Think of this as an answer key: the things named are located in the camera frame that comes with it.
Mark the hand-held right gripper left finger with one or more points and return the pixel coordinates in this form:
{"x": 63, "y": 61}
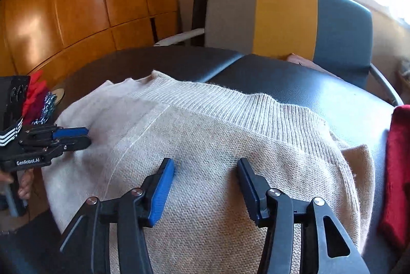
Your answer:
{"x": 163, "y": 190}

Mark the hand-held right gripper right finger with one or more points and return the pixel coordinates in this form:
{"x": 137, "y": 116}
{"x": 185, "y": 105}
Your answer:
{"x": 246, "y": 187}

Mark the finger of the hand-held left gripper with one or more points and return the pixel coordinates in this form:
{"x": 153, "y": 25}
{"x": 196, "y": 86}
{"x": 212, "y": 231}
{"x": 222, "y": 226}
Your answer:
{"x": 78, "y": 143}
{"x": 70, "y": 133}

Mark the beige knit sweater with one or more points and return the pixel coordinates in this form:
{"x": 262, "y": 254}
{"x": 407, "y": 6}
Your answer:
{"x": 208, "y": 139}

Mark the person's left hand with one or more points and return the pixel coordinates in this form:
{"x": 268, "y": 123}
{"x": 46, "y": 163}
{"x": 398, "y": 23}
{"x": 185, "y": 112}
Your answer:
{"x": 25, "y": 184}

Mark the black white patterned cloth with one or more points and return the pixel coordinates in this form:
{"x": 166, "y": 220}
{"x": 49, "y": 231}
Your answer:
{"x": 48, "y": 107}

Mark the red fleece cloth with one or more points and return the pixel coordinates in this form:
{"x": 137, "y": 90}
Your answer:
{"x": 33, "y": 100}

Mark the pink cat print pillow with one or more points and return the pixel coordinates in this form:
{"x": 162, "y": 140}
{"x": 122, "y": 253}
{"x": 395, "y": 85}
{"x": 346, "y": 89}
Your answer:
{"x": 304, "y": 61}

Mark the red knit garment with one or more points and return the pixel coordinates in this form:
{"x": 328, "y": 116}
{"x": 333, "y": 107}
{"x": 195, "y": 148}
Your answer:
{"x": 397, "y": 171}

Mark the grey yellow blue sofa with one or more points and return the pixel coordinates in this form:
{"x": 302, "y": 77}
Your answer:
{"x": 285, "y": 17}

